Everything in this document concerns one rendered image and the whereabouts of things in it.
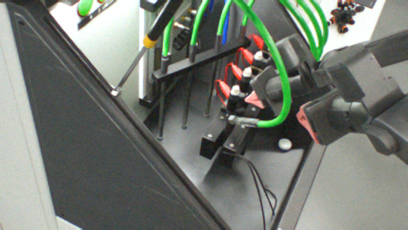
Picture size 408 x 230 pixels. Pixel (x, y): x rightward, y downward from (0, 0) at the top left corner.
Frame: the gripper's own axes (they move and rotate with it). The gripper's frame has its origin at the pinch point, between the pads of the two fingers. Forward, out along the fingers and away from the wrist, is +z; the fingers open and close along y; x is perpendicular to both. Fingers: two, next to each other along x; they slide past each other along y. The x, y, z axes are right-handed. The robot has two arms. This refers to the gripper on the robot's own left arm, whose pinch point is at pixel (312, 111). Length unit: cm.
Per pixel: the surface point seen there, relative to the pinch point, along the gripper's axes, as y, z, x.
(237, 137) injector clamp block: 0.6, 44.4, 8.6
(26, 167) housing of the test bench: 51, 48, -9
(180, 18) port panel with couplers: -5, 63, -27
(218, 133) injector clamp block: 4.5, 46.1, 5.7
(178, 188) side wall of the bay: 24.9, 14.1, 4.3
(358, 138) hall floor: -100, 156, 71
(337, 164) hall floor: -76, 146, 74
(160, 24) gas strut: 19.3, -5.4, -23.7
